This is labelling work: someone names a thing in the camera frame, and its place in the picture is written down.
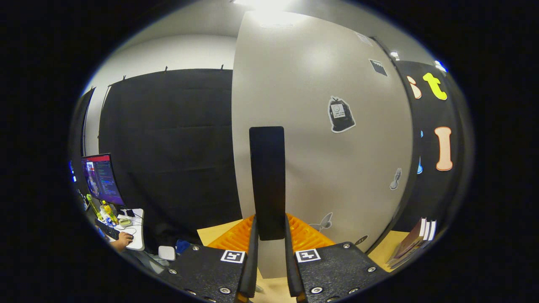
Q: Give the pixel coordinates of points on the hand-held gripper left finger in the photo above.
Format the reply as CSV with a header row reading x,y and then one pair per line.
x,y
249,269

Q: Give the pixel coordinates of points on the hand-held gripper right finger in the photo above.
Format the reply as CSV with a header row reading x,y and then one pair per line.
x,y
292,269

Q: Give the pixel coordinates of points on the beige cabinet door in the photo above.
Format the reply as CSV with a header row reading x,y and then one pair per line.
x,y
320,168

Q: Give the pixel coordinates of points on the blue cloth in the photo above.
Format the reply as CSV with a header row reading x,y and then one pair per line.
x,y
182,246

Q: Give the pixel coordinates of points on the white rounded object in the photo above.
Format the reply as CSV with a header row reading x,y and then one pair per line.
x,y
166,253

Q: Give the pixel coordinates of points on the white desk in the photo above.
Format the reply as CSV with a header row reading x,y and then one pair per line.
x,y
137,235

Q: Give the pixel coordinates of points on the white spine book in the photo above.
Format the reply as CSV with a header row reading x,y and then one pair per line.
x,y
427,231

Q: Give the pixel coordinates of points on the black keyboard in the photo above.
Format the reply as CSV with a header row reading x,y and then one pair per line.
x,y
110,231

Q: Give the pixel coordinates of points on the blue white book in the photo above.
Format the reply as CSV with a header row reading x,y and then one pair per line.
x,y
433,229

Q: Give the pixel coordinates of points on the black backdrop cloth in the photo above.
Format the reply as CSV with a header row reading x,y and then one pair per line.
x,y
168,139

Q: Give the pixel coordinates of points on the computer monitor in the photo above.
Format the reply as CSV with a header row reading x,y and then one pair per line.
x,y
101,179

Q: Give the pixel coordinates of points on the small ceiling light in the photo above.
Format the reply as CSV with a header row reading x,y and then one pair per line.
x,y
394,55

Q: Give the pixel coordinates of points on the long ceiling tube light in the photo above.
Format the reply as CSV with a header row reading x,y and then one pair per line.
x,y
440,66

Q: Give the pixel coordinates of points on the large ceiling light panel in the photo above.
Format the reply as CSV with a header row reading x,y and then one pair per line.
x,y
263,3

